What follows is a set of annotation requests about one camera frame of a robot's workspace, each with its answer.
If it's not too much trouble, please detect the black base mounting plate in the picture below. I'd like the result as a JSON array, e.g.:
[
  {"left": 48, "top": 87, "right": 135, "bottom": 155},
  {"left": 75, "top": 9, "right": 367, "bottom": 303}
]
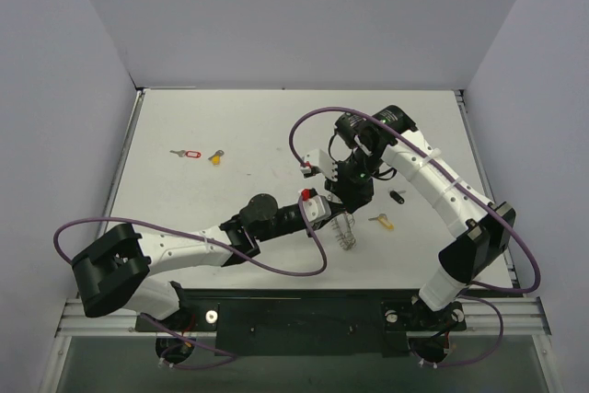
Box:
[{"left": 136, "top": 291, "right": 466, "bottom": 357}]

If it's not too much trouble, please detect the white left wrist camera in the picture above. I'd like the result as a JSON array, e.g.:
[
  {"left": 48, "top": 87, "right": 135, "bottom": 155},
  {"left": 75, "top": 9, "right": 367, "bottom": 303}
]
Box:
[{"left": 299, "top": 189, "right": 332, "bottom": 224}]

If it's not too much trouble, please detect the key with yellow round tag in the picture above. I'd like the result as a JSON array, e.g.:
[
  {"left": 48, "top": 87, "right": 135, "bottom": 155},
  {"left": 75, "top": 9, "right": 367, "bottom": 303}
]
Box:
[{"left": 208, "top": 149, "right": 225, "bottom": 166}]

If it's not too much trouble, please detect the key with long yellow tag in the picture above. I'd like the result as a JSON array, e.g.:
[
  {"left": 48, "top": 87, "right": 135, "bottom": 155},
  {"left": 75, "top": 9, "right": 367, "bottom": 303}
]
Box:
[{"left": 369, "top": 214, "right": 394, "bottom": 231}]

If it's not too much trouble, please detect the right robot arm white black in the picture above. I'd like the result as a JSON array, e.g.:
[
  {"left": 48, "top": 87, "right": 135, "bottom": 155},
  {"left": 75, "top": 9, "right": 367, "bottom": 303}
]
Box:
[{"left": 305, "top": 105, "right": 515, "bottom": 328}]

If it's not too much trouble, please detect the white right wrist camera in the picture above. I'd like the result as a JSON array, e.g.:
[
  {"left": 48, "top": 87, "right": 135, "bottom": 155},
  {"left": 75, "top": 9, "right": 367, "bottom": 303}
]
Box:
[{"left": 299, "top": 149, "right": 338, "bottom": 182}]

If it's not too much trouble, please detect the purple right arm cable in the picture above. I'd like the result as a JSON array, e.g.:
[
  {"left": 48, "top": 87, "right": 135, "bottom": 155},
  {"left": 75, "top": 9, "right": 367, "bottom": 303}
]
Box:
[{"left": 288, "top": 107, "right": 542, "bottom": 369}]

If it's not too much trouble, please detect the key with red tag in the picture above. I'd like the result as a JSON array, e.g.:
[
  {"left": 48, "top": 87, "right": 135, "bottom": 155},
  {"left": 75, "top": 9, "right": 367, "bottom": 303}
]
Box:
[{"left": 170, "top": 150, "right": 202, "bottom": 159}]

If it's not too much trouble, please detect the metal disc with keyrings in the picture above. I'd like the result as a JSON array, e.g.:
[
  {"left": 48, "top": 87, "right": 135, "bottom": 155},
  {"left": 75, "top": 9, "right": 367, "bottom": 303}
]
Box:
[{"left": 329, "top": 213, "right": 356, "bottom": 250}]

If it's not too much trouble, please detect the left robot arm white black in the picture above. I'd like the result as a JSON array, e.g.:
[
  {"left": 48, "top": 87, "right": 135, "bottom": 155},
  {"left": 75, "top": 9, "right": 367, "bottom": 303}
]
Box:
[{"left": 71, "top": 190, "right": 336, "bottom": 330}]

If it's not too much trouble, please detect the key with black tag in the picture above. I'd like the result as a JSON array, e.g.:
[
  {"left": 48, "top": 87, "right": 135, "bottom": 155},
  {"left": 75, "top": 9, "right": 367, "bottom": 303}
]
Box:
[{"left": 388, "top": 190, "right": 405, "bottom": 204}]

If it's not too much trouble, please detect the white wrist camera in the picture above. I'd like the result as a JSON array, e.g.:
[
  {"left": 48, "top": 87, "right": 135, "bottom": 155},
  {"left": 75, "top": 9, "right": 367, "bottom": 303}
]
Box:
[
  {"left": 299, "top": 189, "right": 332, "bottom": 224},
  {"left": 299, "top": 149, "right": 338, "bottom": 182}
]

